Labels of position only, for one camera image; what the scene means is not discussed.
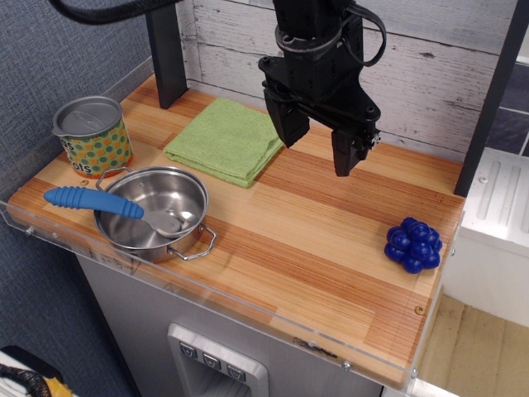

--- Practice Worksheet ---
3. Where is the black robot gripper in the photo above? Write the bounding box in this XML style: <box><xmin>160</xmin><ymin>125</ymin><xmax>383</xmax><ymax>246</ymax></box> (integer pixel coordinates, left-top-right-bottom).
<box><xmin>259</xmin><ymin>42</ymin><xmax>380</xmax><ymax>177</ymax></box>

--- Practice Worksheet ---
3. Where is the light green towel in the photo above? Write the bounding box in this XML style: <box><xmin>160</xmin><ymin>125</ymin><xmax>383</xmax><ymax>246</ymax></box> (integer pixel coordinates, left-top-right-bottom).
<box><xmin>164</xmin><ymin>98</ymin><xmax>284</xmax><ymax>189</ymax></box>

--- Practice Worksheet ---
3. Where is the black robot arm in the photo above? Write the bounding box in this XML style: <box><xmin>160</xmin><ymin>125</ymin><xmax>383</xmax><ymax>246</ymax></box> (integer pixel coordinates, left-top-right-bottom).
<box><xmin>259</xmin><ymin>1</ymin><xmax>387</xmax><ymax>176</ymax></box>

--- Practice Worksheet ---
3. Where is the blue toy grape bunch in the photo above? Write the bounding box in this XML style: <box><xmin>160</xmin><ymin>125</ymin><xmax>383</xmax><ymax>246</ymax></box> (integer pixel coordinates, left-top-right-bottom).
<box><xmin>384</xmin><ymin>217</ymin><xmax>443</xmax><ymax>274</ymax></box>

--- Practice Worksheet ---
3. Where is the stainless steel pot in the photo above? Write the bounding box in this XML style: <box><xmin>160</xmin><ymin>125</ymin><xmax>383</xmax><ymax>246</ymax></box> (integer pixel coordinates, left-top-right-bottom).
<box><xmin>93</xmin><ymin>165</ymin><xmax>218</xmax><ymax>264</ymax></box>

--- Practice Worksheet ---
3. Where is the clear acrylic table guard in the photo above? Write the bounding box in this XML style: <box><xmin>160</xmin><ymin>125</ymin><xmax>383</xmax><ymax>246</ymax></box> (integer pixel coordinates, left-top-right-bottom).
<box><xmin>1</xmin><ymin>66</ymin><xmax>464</xmax><ymax>396</ymax></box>

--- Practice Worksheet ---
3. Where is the white toy sink unit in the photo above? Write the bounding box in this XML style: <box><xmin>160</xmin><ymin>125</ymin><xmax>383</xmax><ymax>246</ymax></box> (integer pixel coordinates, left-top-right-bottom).
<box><xmin>441</xmin><ymin>148</ymin><xmax>528</xmax><ymax>326</ymax></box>

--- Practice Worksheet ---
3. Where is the dotted tin can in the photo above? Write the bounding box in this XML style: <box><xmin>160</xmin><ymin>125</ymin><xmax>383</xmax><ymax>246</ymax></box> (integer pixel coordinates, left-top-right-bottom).
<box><xmin>52</xmin><ymin>96</ymin><xmax>133</xmax><ymax>179</ymax></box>

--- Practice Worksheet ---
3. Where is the grey toy fridge cabinet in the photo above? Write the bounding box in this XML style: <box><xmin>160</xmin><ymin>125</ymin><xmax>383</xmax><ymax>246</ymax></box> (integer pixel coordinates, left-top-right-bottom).
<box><xmin>79</xmin><ymin>257</ymin><xmax>383</xmax><ymax>396</ymax></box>

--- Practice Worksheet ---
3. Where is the silver ice dispenser panel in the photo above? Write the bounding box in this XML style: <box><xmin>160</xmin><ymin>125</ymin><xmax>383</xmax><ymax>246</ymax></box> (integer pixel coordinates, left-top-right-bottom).
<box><xmin>167</xmin><ymin>323</ymin><xmax>269</xmax><ymax>396</ymax></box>

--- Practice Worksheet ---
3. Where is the yellow black bag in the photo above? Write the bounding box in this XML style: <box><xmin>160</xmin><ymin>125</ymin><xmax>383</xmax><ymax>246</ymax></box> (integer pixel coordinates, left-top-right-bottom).
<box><xmin>1</xmin><ymin>346</ymin><xmax>75</xmax><ymax>397</ymax></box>

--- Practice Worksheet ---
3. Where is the left dark grey post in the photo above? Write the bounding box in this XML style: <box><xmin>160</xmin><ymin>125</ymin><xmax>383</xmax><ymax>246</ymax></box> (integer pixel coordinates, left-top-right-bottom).
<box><xmin>145</xmin><ymin>3</ymin><xmax>188</xmax><ymax>109</ymax></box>

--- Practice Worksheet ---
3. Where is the dark grey post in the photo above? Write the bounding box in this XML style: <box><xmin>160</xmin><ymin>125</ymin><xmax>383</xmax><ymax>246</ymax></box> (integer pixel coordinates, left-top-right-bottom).
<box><xmin>454</xmin><ymin>0</ymin><xmax>528</xmax><ymax>198</ymax></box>
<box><xmin>145</xmin><ymin>3</ymin><xmax>188</xmax><ymax>109</ymax></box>

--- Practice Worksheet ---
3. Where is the right dark grey post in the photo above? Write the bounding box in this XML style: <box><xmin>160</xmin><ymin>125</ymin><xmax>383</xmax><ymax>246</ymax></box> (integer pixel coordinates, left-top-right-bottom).
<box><xmin>454</xmin><ymin>0</ymin><xmax>528</xmax><ymax>198</ymax></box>

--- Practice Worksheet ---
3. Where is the blue handled metal spoon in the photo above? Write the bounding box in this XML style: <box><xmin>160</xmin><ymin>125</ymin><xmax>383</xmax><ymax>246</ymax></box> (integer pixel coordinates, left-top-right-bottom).
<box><xmin>44</xmin><ymin>186</ymin><xmax>191</xmax><ymax>238</ymax></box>

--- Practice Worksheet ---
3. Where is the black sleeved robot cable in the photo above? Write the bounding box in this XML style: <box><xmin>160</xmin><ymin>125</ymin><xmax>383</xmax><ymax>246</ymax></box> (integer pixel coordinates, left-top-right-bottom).
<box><xmin>48</xmin><ymin>0</ymin><xmax>174</xmax><ymax>26</ymax></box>

